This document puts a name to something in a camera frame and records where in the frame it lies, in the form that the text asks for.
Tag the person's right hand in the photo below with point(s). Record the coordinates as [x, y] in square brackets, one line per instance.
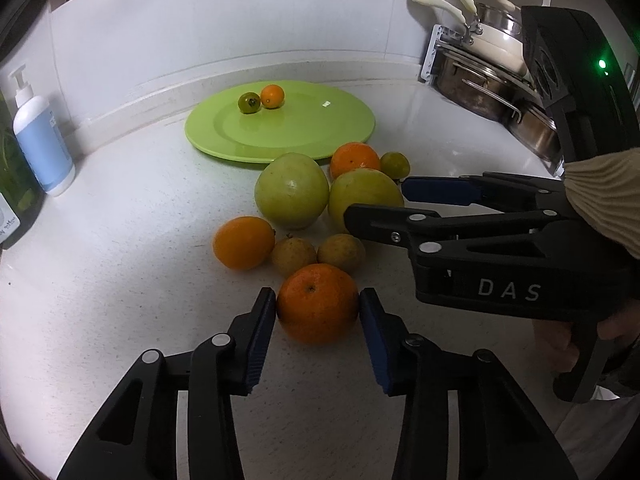
[555, 345]

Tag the small green tomato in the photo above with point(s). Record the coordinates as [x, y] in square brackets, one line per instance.
[248, 102]

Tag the large yellow-green round fruit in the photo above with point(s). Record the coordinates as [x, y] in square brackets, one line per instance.
[362, 192]

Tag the small brown round fruit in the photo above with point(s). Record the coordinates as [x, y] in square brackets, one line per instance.
[293, 256]
[341, 252]

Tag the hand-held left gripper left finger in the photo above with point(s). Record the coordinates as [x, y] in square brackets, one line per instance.
[261, 345]

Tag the dimpled orange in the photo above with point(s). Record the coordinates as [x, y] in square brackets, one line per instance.
[355, 159]

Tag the white blue pump bottle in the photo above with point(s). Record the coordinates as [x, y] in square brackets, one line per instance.
[37, 145]

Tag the green dish soap bottle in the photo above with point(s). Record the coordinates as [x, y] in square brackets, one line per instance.
[12, 185]

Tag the person's right forearm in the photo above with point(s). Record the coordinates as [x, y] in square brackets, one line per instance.
[610, 195]

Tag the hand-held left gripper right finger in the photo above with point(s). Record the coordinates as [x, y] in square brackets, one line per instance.
[376, 345]

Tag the green plate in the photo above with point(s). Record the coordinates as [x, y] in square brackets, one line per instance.
[300, 130]

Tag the ribbed orange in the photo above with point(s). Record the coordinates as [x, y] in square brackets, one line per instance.
[317, 302]

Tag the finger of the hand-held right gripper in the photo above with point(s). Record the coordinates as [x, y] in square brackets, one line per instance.
[435, 190]
[370, 220]

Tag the large green round fruit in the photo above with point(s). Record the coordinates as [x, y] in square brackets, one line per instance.
[291, 191]

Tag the smooth oval orange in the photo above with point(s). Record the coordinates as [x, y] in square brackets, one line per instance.
[244, 242]

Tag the white pot rack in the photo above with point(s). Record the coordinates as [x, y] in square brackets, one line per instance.
[431, 55]

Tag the steel pot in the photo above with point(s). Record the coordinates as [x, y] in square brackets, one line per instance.
[475, 90]
[535, 132]

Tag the small orange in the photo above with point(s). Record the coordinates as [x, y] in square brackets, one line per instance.
[272, 96]

